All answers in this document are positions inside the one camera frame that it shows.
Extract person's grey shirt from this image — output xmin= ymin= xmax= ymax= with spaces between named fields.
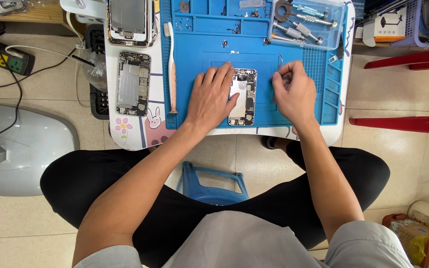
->
xmin=73 ymin=211 xmax=415 ymax=268

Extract person's right hand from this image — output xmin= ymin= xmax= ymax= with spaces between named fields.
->
xmin=272 ymin=60 xmax=318 ymax=127

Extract blue silicone repair mat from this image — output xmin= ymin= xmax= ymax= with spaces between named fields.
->
xmin=160 ymin=0 xmax=349 ymax=130

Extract red yellow packaged goods heap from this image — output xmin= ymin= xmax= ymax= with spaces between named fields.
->
xmin=381 ymin=213 xmax=429 ymax=268

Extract silver metal tweezers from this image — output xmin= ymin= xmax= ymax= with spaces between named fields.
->
xmin=271 ymin=53 xmax=285 ymax=104

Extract person's foot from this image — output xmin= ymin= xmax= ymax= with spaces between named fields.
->
xmin=261 ymin=135 xmax=290 ymax=150

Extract white orange cardboard box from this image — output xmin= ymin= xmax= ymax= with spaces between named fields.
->
xmin=362 ymin=7 xmax=407 ymax=47

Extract clear plastic bag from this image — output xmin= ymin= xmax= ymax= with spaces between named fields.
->
xmin=82 ymin=49 xmax=108 ymax=92

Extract black power cable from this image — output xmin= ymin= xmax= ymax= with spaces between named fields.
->
xmin=0 ymin=23 xmax=77 ymax=146

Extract black plastic crate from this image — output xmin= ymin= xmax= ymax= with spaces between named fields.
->
xmin=85 ymin=24 xmax=110 ymax=120

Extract blue plastic stool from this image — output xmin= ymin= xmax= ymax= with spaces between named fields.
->
xmin=177 ymin=161 xmax=250 ymax=206

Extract grey plastic appliance base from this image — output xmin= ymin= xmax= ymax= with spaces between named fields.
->
xmin=0 ymin=103 xmax=80 ymax=197

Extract silver precision screwdriver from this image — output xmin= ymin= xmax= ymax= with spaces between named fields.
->
xmin=285 ymin=12 xmax=339 ymax=30
xmin=271 ymin=33 xmax=301 ymax=44
xmin=285 ymin=19 xmax=324 ymax=46
xmin=272 ymin=22 xmax=309 ymax=42

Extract clear plastic tray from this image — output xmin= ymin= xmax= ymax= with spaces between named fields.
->
xmin=267 ymin=0 xmax=346 ymax=51

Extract white cartoon print table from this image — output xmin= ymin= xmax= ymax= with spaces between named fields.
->
xmin=104 ymin=0 xmax=356 ymax=152

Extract white power cable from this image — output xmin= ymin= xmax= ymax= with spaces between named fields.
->
xmin=4 ymin=11 xmax=92 ymax=109

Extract black multicolour power strip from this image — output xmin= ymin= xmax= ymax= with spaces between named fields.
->
xmin=0 ymin=36 xmax=36 ymax=77

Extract wooden shelf with bagged parts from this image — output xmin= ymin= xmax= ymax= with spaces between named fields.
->
xmin=0 ymin=0 xmax=74 ymax=24

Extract silver phone chassis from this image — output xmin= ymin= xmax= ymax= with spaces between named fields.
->
xmin=116 ymin=51 xmax=152 ymax=117
xmin=228 ymin=68 xmax=258 ymax=127

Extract dark round magnet ring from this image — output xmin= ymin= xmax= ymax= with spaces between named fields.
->
xmin=274 ymin=0 xmax=293 ymax=22

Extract purple plastic basket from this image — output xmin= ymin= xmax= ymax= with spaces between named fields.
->
xmin=391 ymin=0 xmax=429 ymax=50

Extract teal handled screwdriver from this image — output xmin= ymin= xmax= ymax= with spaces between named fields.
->
xmin=292 ymin=3 xmax=329 ymax=20

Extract phone display assembly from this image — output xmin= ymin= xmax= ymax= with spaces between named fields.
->
xmin=106 ymin=0 xmax=158 ymax=48

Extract white lamp base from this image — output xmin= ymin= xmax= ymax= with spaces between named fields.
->
xmin=60 ymin=0 xmax=107 ymax=24

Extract white pink toothbrush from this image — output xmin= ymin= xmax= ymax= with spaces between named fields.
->
xmin=163 ymin=22 xmax=179 ymax=114

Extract person's black trousers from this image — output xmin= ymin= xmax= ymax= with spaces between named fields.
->
xmin=40 ymin=140 xmax=391 ymax=268

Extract clear plastic piece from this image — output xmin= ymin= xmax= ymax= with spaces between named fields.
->
xmin=238 ymin=0 xmax=266 ymax=10

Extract person's left hand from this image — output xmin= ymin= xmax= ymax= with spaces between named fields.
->
xmin=185 ymin=61 xmax=240 ymax=132

